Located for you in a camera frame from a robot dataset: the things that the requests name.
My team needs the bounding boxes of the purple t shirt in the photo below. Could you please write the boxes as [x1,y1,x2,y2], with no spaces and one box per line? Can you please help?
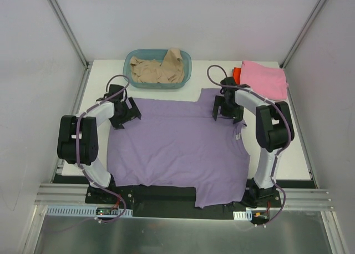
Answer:
[106,89,250,208]

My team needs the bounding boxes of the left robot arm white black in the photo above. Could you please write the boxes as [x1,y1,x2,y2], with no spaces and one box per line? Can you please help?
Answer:
[57,84,141,204]

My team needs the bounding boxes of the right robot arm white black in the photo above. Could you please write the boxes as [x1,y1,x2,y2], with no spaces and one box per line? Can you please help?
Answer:
[212,77,295,208]

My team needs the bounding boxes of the orange folded t shirt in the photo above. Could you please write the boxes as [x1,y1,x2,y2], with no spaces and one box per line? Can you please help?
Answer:
[232,67,241,85]

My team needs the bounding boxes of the pink folded t shirt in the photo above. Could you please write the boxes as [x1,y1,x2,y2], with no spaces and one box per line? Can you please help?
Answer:
[240,60,288,101]

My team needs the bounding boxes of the beige t shirt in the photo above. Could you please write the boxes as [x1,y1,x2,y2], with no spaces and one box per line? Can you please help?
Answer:
[130,48,185,84]

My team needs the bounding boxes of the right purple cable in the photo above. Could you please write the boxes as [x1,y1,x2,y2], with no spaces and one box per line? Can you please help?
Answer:
[206,64,295,228]

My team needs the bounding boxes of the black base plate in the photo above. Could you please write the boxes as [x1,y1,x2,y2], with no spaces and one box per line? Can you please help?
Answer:
[85,183,281,220]

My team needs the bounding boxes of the right grey cable duct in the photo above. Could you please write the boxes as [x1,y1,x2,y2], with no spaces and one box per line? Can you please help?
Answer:
[233,210,252,221]

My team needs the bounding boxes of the grey cable duct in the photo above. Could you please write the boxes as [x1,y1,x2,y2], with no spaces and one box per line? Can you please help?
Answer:
[233,210,252,221]
[46,206,133,218]

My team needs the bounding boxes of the front aluminium rail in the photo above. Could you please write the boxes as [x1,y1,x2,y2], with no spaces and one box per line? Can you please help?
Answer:
[35,183,336,211]

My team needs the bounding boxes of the left grey cable duct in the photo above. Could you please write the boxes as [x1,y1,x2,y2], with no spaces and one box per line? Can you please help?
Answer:
[46,206,133,218]

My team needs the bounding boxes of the left aluminium frame post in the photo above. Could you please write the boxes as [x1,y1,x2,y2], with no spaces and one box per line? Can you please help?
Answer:
[42,0,91,69]

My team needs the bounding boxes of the aluminium frame post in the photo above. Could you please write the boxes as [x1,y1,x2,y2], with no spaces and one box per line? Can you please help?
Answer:
[279,0,335,69]
[42,0,91,69]

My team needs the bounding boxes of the right aluminium frame post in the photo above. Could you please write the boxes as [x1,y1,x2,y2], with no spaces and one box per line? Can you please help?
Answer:
[279,0,335,69]

